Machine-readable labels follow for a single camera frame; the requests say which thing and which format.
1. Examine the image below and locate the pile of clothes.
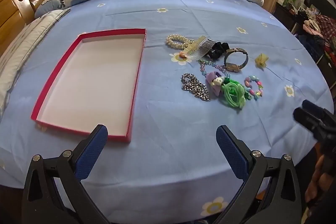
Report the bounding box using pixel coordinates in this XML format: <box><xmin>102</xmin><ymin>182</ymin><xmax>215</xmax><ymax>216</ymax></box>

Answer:
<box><xmin>297</xmin><ymin>10</ymin><xmax>336</xmax><ymax>59</ymax></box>

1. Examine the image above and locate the black scrunchie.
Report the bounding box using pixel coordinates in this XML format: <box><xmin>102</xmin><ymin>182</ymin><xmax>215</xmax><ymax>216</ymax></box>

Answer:
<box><xmin>207</xmin><ymin>42</ymin><xmax>232</xmax><ymax>59</ymax></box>

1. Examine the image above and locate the purple bow bead bracelet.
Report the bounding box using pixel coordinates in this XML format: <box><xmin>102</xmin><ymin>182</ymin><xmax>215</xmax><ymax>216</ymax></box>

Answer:
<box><xmin>198</xmin><ymin>59</ymin><xmax>231</xmax><ymax>96</ymax></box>

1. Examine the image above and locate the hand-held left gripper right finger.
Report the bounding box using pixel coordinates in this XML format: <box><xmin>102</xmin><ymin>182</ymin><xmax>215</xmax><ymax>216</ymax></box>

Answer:
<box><xmin>214</xmin><ymin>124</ymin><xmax>307</xmax><ymax>224</ymax></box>

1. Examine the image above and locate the grey striped pillow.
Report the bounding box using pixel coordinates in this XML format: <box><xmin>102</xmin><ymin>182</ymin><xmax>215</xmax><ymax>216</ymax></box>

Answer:
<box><xmin>0</xmin><ymin>8</ymin><xmax>72</xmax><ymax>111</ymax></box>

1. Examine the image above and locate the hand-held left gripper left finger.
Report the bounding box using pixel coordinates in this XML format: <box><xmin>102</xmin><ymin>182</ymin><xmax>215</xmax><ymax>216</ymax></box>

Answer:
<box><xmin>21</xmin><ymin>124</ymin><xmax>109</xmax><ymax>224</ymax></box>

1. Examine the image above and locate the blue floral bed sheet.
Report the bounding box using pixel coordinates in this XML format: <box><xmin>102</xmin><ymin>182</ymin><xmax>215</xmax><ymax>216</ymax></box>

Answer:
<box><xmin>0</xmin><ymin>0</ymin><xmax>332</xmax><ymax>224</ymax></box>

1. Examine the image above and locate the colourful bead bracelet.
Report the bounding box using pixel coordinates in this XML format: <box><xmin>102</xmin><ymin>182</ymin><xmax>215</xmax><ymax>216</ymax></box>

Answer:
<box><xmin>244</xmin><ymin>75</ymin><xmax>264</xmax><ymax>100</ymax></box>

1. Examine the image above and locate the red shallow box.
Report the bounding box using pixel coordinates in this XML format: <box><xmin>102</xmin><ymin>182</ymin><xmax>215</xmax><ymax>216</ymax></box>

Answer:
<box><xmin>31</xmin><ymin>28</ymin><xmax>146</xmax><ymax>143</ymax></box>

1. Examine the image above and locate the pearl hair comb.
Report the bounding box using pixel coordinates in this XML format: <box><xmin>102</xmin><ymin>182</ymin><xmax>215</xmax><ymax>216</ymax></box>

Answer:
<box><xmin>166</xmin><ymin>34</ymin><xmax>215</xmax><ymax>60</ymax></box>

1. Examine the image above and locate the yellow hair claw clip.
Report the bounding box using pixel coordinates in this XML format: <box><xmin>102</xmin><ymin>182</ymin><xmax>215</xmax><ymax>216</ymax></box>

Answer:
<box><xmin>255</xmin><ymin>54</ymin><xmax>268</xmax><ymax>68</ymax></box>

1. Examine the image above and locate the gold wrist watch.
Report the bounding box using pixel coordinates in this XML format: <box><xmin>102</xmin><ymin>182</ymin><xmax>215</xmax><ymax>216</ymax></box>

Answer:
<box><xmin>223</xmin><ymin>48</ymin><xmax>249</xmax><ymax>73</ymax></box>

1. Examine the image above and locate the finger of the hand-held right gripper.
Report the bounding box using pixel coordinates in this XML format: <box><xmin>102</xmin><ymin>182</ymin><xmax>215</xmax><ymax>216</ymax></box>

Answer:
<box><xmin>293</xmin><ymin>107</ymin><xmax>332</xmax><ymax>141</ymax></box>
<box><xmin>301</xmin><ymin>99</ymin><xmax>336</xmax><ymax>123</ymax></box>

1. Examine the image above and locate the braided green hair tie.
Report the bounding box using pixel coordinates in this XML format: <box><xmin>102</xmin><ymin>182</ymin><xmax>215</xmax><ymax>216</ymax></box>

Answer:
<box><xmin>214</xmin><ymin>76</ymin><xmax>249</xmax><ymax>104</ymax></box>

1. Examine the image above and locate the silver chain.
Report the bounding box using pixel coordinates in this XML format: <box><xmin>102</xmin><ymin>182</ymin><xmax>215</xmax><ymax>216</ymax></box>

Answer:
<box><xmin>181</xmin><ymin>72</ymin><xmax>211</xmax><ymax>102</ymax></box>

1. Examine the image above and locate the person's right hand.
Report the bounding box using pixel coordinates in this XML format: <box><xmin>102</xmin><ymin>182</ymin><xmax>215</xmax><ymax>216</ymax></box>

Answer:
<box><xmin>305</xmin><ymin>154</ymin><xmax>330</xmax><ymax>204</ymax></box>

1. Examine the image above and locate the light green hair tie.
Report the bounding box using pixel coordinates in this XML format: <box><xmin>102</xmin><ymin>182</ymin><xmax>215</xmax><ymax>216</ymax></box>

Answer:
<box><xmin>223</xmin><ymin>82</ymin><xmax>246</xmax><ymax>110</ymax></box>

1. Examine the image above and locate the wooden headboard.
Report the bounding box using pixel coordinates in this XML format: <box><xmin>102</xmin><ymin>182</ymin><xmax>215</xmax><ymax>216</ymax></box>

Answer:
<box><xmin>0</xmin><ymin>0</ymin><xmax>74</xmax><ymax>56</ymax></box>

